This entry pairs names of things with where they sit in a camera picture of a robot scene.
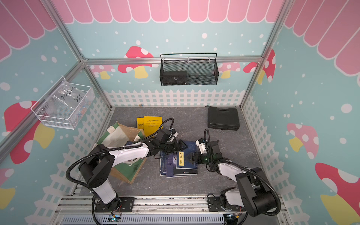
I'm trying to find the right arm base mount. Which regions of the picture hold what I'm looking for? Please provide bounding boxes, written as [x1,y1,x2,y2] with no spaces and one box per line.
[206,187,243,212]

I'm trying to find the black plastic tool case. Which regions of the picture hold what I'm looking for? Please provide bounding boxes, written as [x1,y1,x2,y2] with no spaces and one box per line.
[208,106,240,131]

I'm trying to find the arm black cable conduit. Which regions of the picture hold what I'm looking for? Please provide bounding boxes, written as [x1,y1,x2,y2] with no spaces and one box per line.
[65,118,175,225]
[203,128,282,217]

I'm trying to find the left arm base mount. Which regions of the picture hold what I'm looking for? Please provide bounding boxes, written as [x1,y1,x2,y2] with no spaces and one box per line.
[95,197,135,213]

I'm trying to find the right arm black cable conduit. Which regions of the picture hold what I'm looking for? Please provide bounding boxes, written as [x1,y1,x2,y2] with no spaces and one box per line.
[203,128,282,217]

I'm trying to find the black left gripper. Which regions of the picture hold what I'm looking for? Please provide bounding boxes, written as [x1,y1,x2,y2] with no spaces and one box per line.
[159,140,188,155]

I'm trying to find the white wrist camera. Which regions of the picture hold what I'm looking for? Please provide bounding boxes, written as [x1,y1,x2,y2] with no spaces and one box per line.
[169,128,178,139]
[196,138,207,155]

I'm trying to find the dark wolf cover book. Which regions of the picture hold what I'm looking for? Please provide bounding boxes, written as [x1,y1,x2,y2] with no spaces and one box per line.
[173,168,198,177]

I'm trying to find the white wire basket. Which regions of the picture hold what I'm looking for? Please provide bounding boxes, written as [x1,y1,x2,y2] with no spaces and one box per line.
[31,77,95,130]

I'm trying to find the dark blue barcode book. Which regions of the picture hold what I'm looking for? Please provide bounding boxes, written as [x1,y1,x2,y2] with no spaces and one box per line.
[166,153,176,178]

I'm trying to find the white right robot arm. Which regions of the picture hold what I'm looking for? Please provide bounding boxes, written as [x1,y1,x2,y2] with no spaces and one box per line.
[192,138,281,217]

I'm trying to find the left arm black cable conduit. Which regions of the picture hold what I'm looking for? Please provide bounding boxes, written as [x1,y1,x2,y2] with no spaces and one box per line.
[65,118,175,225]

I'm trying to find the blue book bottom of stack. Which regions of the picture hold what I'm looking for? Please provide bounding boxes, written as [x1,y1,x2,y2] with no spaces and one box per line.
[160,152,167,176]

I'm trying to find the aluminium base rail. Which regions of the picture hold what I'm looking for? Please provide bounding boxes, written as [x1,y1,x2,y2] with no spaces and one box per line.
[50,195,291,225]

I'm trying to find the yellow book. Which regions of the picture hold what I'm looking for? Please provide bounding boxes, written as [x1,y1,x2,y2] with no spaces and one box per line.
[143,116,163,137]

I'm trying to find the green circuit board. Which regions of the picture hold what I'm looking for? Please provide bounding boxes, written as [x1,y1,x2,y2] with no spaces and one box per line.
[108,215,122,223]

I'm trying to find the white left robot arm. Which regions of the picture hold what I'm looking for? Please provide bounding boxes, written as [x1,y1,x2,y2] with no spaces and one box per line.
[79,128,187,205]

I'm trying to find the clear plastic bag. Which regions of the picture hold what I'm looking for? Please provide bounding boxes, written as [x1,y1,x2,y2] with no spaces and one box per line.
[43,80,95,124]

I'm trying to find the black wire mesh basket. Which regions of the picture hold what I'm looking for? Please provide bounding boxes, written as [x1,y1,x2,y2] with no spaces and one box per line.
[159,52,219,85]

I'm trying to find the black box in basket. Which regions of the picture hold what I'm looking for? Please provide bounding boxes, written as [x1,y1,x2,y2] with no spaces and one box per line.
[160,71,188,86]

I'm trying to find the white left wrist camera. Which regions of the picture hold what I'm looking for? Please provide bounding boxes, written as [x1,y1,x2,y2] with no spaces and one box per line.
[169,128,178,139]

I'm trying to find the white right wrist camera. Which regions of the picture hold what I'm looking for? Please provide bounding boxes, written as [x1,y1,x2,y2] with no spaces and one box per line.
[196,138,207,155]

